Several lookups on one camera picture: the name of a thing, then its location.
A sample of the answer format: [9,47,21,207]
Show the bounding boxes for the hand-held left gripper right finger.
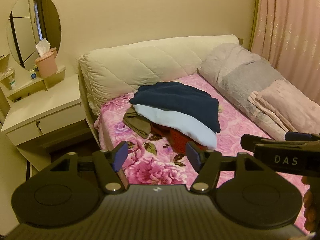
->
[186,141,263,194]

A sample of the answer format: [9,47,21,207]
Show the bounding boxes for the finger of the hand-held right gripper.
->
[285,131,320,141]
[240,134,320,153]

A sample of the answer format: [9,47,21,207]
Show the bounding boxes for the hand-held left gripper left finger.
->
[51,141,129,194]

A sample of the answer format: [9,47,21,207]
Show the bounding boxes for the navy blue garment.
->
[129,81,221,133]

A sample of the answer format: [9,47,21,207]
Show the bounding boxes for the person's right hand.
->
[301,176,316,232]

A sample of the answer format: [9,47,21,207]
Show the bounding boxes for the red garment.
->
[151,124,208,154]

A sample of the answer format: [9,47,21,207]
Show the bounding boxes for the olive garment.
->
[123,106,152,138]

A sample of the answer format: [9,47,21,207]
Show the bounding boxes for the pink folded blanket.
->
[248,79,320,135]

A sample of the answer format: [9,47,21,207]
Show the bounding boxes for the light blue garment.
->
[133,104,217,149]

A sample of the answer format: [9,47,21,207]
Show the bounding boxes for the grey pink comforter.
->
[199,43,320,140]

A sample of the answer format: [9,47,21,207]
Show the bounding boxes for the cream dressing table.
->
[0,53,87,155]

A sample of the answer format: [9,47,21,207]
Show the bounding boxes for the cream quilted headboard cushion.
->
[79,34,240,115]

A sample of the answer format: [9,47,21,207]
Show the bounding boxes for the pink tissue holder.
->
[34,47,58,79]

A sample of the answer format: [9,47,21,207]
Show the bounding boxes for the pink curtain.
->
[251,0,320,100]

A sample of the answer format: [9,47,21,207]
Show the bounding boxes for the white tissue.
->
[35,38,51,55]

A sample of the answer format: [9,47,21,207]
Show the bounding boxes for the oval mirror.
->
[6,0,62,71]

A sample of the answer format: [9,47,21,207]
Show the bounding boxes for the cream bed frame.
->
[78,55,102,152]

